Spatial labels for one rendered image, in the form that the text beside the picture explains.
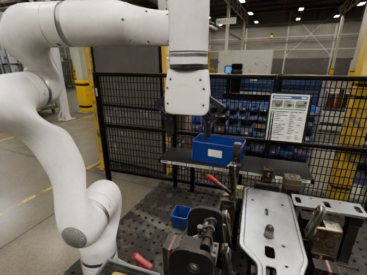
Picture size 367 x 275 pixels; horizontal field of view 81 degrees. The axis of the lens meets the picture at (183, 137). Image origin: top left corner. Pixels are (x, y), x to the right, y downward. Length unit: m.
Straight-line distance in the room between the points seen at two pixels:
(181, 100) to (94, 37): 0.22
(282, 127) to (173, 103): 1.04
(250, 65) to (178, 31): 6.78
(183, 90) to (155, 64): 2.26
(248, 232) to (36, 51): 0.87
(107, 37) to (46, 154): 0.34
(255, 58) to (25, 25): 6.85
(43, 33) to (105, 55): 2.65
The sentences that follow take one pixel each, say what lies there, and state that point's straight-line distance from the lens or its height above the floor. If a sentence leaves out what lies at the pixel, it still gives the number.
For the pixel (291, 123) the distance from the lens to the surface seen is 1.44.
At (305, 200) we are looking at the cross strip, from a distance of 1.20.
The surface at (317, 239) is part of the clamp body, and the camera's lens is 1.01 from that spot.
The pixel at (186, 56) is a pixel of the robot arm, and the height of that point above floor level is 1.62.
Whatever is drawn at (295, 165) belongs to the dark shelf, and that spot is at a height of 1.03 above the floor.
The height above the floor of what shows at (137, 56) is 1.69.
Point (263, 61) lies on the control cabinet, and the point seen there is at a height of 1.66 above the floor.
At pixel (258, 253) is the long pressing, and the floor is 1.00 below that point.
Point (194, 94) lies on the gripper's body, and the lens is 0.47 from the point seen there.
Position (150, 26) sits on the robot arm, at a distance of 0.57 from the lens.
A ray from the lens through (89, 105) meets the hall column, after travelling 8.19.
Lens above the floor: 1.61
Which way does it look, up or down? 19 degrees down
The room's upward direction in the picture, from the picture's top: straight up
